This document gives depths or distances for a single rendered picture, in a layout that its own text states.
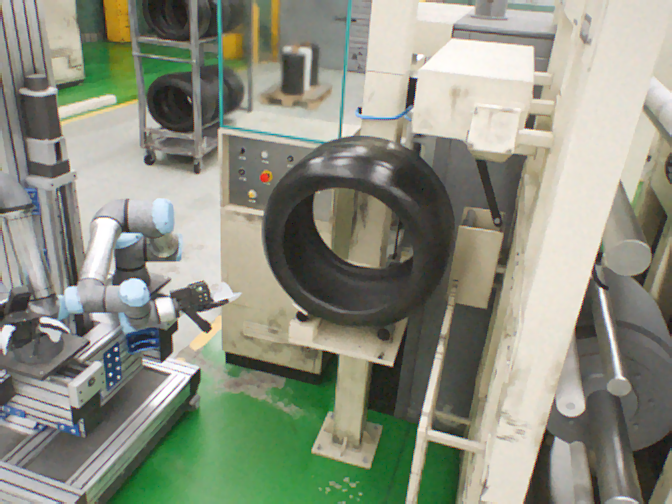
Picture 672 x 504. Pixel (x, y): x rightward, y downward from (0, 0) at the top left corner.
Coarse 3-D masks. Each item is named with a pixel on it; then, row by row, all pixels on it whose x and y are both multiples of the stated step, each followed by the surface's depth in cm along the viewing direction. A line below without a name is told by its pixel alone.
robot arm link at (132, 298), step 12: (108, 288) 169; (120, 288) 167; (132, 288) 167; (144, 288) 169; (108, 300) 167; (120, 300) 168; (132, 300) 166; (144, 300) 169; (108, 312) 169; (120, 312) 170; (132, 312) 170; (144, 312) 173
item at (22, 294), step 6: (12, 288) 156; (18, 288) 157; (24, 288) 158; (12, 294) 156; (18, 294) 156; (24, 294) 157; (30, 294) 159; (12, 300) 157; (18, 300) 157; (24, 300) 159; (6, 306) 160; (12, 306) 159; (18, 306) 160; (24, 306) 161; (6, 312) 161
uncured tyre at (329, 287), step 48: (336, 144) 182; (384, 144) 182; (288, 192) 178; (384, 192) 169; (432, 192) 175; (288, 240) 209; (432, 240) 172; (288, 288) 192; (336, 288) 214; (384, 288) 213; (432, 288) 181
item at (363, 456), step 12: (324, 432) 276; (372, 432) 279; (324, 444) 270; (336, 444) 269; (360, 444) 270; (324, 456) 265; (336, 456) 264; (348, 456) 265; (360, 456) 265; (372, 456) 266
